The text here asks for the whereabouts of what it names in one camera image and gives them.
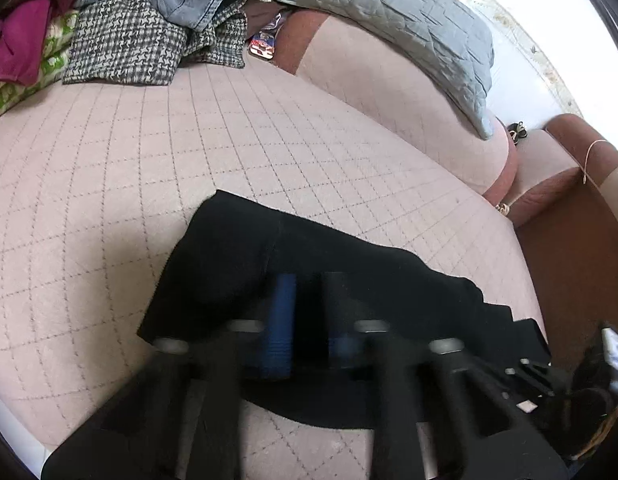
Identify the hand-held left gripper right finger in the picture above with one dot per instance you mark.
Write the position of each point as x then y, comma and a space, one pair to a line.
341, 347

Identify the pink quilted sofa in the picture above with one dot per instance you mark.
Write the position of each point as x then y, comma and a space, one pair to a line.
199, 160

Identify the houndstooth coat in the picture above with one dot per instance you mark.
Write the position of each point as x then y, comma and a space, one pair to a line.
134, 40

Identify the black pants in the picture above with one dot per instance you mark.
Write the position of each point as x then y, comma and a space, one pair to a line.
239, 250

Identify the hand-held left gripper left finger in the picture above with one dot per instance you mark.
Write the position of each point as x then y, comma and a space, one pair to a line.
281, 320

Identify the magenta garment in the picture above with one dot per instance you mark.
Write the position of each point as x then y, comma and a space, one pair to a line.
24, 30

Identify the green white patterned cloth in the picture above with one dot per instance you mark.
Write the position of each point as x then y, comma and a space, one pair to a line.
49, 65

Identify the grey quilted pillow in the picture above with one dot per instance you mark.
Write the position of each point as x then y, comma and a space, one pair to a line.
399, 20

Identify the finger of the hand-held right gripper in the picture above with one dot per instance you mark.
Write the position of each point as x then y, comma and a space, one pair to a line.
531, 382

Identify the colourful printed packet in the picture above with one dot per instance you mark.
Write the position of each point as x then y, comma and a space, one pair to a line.
263, 45

